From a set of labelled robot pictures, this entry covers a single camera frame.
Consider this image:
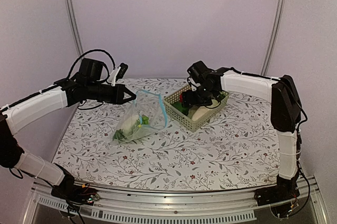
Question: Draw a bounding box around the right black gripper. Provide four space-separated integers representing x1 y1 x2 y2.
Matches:
182 84 215 108

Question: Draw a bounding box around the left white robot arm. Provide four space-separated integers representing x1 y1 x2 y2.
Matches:
1 49 136 200

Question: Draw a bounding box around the aluminium frame post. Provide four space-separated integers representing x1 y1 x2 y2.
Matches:
64 0 83 56
261 0 285 76

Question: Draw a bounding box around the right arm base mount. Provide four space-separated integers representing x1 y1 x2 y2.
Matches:
254 176 300 219

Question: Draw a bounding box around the left aluminium frame post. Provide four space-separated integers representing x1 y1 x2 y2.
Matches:
64 0 83 56

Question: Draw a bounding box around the green toy vegetable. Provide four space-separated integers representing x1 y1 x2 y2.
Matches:
172 101 189 116

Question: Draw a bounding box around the white toy radish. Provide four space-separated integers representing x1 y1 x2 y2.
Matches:
113 114 141 142

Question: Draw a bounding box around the beige perforated plastic basket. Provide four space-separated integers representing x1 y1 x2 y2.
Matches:
164 85 230 132

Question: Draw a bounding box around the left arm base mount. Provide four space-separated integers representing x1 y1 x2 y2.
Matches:
51 165 100 205

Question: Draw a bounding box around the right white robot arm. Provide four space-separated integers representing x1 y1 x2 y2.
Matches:
180 60 308 201

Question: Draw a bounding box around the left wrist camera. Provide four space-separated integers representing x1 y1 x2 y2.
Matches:
107 63 128 86

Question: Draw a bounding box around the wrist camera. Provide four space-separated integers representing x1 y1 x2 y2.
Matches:
107 63 128 86
187 66 200 88

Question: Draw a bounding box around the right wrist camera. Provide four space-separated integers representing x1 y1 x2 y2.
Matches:
187 66 200 88

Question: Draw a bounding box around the clear zip top bag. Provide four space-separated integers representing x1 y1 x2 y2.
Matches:
112 90 168 144

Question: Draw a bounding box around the right aluminium frame post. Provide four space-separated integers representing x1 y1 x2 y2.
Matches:
261 0 285 76

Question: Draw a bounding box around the floral table mat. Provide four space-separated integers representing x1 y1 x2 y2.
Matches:
51 77 298 191

